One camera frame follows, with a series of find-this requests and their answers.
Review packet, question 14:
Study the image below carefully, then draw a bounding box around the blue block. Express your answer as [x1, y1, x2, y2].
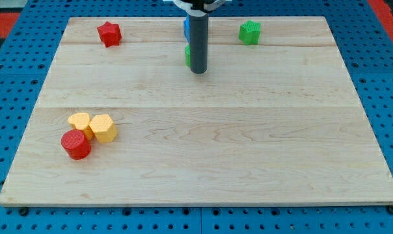
[183, 15, 190, 42]

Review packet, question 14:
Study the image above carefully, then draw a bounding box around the yellow heart block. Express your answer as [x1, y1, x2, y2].
[67, 112, 94, 140]

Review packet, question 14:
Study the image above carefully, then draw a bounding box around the green circle block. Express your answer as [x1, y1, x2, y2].
[184, 44, 191, 68]

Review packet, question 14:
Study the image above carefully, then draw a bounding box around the green star block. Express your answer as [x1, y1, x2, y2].
[238, 20, 261, 45]

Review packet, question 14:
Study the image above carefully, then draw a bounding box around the red star block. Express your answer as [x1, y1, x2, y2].
[97, 21, 122, 47]

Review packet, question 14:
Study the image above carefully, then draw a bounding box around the wooden board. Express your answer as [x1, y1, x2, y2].
[0, 16, 393, 207]

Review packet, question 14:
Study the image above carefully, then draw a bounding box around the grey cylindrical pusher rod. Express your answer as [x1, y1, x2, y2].
[189, 10, 209, 74]

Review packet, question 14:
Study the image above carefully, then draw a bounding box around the yellow hexagon block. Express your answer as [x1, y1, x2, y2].
[88, 114, 118, 143]

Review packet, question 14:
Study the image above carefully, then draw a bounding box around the red cylinder block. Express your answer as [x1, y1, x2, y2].
[61, 129, 91, 160]

